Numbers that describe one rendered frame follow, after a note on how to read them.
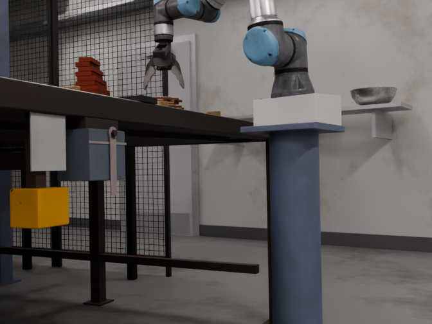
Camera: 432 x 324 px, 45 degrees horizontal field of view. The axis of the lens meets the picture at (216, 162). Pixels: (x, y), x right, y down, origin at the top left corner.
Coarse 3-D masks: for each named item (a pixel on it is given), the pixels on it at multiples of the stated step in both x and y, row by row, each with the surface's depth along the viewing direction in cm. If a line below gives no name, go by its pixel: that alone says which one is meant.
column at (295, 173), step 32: (256, 128) 173; (288, 128) 167; (320, 128) 166; (288, 160) 172; (288, 192) 172; (288, 224) 172; (320, 224) 178; (288, 256) 172; (320, 256) 176; (288, 288) 172; (320, 288) 176; (288, 320) 172; (320, 320) 175
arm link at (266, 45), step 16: (256, 0) 166; (272, 0) 166; (256, 16) 166; (272, 16) 165; (256, 32) 163; (272, 32) 163; (256, 48) 164; (272, 48) 162; (288, 48) 168; (272, 64) 168
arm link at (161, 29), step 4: (156, 24) 195; (160, 24) 194; (164, 24) 194; (168, 24) 195; (156, 28) 195; (160, 28) 194; (164, 28) 194; (168, 28) 195; (172, 28) 196; (156, 32) 195; (160, 32) 194; (164, 32) 194; (168, 32) 195; (172, 32) 196; (172, 36) 197
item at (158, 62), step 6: (156, 36) 195; (162, 36) 194; (168, 36) 195; (162, 42) 196; (168, 42) 200; (168, 54) 194; (156, 60) 195; (162, 60) 195; (168, 60) 194; (162, 66) 195; (168, 66) 196
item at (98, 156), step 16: (80, 128) 120; (96, 128) 122; (112, 128) 124; (80, 144) 119; (96, 144) 120; (112, 144) 124; (80, 160) 119; (96, 160) 120; (112, 160) 124; (64, 176) 121; (80, 176) 119; (96, 176) 120; (112, 176) 124; (112, 192) 124
